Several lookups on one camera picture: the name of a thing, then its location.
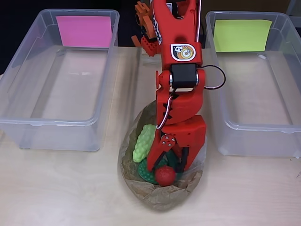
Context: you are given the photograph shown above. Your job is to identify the light green toy grapes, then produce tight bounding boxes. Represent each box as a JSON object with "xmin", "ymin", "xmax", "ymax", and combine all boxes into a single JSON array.
[{"xmin": 132, "ymin": 124, "xmax": 157, "ymax": 163}]

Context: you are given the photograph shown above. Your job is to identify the dark green toy cucumber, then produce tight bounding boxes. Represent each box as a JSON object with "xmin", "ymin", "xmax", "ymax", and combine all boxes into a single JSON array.
[{"xmin": 158, "ymin": 149, "xmax": 183, "ymax": 179}]

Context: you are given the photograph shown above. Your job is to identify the dark green bumpy toy broccoli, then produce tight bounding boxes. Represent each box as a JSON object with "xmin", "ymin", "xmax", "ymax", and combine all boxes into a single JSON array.
[{"xmin": 137, "ymin": 157, "xmax": 160, "ymax": 186}]

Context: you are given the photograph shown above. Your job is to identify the red toy strawberry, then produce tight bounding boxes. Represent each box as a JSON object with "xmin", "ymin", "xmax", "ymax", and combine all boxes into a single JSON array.
[{"xmin": 154, "ymin": 164, "xmax": 176, "ymax": 186}]

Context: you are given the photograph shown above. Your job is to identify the clear plastic bin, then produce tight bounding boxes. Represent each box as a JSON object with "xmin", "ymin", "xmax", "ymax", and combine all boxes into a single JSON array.
[
  {"xmin": 205, "ymin": 10, "xmax": 301, "ymax": 158},
  {"xmin": 0, "ymin": 8, "xmax": 120, "ymax": 153}
]

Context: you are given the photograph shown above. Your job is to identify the crumpled brown paper bag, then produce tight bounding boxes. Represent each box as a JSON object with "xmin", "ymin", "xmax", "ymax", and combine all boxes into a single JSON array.
[{"xmin": 117, "ymin": 100, "xmax": 209, "ymax": 212}]

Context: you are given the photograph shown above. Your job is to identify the wooden base block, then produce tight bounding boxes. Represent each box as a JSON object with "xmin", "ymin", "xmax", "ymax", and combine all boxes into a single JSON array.
[{"xmin": 142, "ymin": 46, "xmax": 163, "ymax": 68}]

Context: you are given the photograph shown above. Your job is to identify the yellow paper note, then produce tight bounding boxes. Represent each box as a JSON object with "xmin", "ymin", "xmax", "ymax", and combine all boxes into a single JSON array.
[{"xmin": 213, "ymin": 19, "xmax": 273, "ymax": 52}]

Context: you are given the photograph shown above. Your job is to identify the orange printed clamp part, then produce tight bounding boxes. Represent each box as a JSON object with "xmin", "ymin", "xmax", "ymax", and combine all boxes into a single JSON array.
[{"xmin": 130, "ymin": 1, "xmax": 156, "ymax": 48}]

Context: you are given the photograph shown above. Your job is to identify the pink paper note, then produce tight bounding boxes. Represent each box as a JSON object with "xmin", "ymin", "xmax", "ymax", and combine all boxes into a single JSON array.
[{"xmin": 55, "ymin": 16, "xmax": 112, "ymax": 48}]

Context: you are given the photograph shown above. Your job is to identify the grey furniture frame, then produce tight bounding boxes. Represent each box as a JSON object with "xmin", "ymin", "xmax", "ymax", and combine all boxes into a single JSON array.
[{"xmin": 285, "ymin": 0, "xmax": 301, "ymax": 17}]

